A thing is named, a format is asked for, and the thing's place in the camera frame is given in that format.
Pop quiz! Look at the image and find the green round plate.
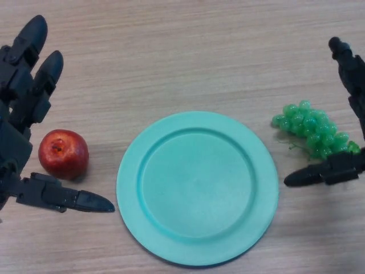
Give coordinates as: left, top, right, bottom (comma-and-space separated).
116, 111, 279, 268

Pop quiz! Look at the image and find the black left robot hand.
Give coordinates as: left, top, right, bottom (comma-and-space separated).
0, 14, 116, 220

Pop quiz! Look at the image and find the green grapes bunch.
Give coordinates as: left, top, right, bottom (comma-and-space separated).
270, 99, 360, 160

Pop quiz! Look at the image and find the red apple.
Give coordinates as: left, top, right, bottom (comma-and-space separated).
38, 129, 90, 181

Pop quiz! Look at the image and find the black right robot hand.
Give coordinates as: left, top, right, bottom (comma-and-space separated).
283, 36, 365, 188

